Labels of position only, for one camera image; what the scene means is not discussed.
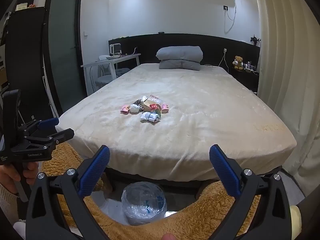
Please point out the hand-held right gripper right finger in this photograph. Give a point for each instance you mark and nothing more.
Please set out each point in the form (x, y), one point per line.
(225, 172)

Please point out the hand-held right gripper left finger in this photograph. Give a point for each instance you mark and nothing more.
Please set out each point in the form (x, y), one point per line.
(93, 172)

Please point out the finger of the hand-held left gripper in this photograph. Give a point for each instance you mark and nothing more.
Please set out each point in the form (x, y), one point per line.
(62, 133)
(48, 123)

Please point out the bin with clear bag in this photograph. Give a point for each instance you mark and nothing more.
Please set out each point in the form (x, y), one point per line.
(143, 205)

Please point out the pink wrapper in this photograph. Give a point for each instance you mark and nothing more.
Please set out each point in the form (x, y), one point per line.
(124, 109)

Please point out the white tissue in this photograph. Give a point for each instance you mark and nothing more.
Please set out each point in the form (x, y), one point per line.
(134, 109)

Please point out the white blue wrapper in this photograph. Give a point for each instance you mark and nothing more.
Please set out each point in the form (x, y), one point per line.
(149, 116)

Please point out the dark patterned wrapper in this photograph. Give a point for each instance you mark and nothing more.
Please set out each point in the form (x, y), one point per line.
(137, 102)

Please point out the pink drink carton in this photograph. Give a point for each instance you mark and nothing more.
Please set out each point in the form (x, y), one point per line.
(165, 108)

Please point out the brown paper bag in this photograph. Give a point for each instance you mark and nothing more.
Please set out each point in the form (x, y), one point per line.
(148, 103)

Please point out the colourful snack wrapper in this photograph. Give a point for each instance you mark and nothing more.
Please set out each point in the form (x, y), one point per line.
(155, 109)

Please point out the clear plastic bottle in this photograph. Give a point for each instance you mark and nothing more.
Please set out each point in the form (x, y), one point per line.
(157, 99)

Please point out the person's left forearm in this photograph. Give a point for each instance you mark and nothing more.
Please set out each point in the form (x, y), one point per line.
(6, 201)

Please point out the person's left hand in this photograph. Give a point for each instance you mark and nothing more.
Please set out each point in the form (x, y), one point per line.
(8, 177)

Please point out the person's right hand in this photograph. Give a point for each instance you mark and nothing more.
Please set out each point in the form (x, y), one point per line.
(169, 237)

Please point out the black wardrobe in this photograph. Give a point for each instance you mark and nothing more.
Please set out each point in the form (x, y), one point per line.
(27, 55)

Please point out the frosted glass door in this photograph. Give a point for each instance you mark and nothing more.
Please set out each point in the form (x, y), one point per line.
(65, 55)

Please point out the bed with beige blanket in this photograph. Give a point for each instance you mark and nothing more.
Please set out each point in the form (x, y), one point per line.
(200, 105)

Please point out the brown fleece pants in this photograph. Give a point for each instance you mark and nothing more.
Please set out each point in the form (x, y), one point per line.
(140, 231)

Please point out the cream fleece cloth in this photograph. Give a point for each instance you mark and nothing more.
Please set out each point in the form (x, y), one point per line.
(296, 220)

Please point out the white plate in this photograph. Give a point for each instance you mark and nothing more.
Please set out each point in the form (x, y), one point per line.
(113, 57)

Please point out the black nightstand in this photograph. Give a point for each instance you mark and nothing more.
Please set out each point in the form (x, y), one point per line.
(245, 80)

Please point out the white desk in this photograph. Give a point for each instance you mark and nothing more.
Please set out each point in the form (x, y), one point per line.
(125, 57)

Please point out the white desk appliance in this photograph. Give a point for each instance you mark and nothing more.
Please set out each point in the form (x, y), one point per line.
(115, 49)

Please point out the group of toiletry bottles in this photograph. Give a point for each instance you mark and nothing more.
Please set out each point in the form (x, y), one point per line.
(250, 66)

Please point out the brown teddy bear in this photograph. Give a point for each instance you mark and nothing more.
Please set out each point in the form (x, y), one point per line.
(238, 62)

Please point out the cream box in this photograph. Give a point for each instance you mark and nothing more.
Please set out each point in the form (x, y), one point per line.
(22, 7)

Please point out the cream curtain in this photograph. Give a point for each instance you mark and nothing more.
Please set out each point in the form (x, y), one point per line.
(280, 55)

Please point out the black headboard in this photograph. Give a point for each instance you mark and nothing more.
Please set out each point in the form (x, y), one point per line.
(212, 42)

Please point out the black plant ornament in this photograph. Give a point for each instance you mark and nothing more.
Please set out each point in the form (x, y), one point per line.
(255, 40)

